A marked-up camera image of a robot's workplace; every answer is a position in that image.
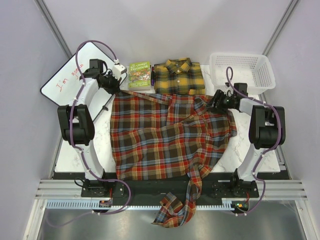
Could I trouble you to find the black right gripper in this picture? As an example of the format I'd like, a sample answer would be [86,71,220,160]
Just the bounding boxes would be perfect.
[204,89,234,115]

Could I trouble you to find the red brown plaid shirt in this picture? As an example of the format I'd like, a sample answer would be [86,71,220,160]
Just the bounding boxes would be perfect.
[110,91,237,228]

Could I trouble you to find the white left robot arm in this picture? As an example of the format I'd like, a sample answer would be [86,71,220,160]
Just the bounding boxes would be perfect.
[57,59,127,197]

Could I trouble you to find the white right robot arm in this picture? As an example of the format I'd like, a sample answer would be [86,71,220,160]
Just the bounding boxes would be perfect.
[206,83,286,197]

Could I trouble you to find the green treehouse book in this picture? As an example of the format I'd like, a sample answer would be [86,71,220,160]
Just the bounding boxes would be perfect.
[128,61,151,91]

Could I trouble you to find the folded yellow plaid shirt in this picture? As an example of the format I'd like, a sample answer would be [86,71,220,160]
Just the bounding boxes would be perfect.
[154,57,206,96]

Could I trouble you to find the white dry-erase board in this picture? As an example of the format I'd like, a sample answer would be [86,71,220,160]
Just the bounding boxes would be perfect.
[40,42,114,109]

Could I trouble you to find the white plastic basket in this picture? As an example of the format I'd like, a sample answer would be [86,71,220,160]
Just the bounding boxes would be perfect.
[209,52,276,95]

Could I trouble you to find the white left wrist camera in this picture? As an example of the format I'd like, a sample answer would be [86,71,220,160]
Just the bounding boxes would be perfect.
[111,63,127,79]

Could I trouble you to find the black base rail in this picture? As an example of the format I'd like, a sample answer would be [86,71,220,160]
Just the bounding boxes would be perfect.
[81,173,259,207]

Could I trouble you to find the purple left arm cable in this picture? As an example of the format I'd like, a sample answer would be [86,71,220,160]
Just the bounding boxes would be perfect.
[46,40,133,228]

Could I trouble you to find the white slotted cable duct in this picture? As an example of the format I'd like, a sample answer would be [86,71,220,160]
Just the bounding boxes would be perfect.
[46,198,237,211]

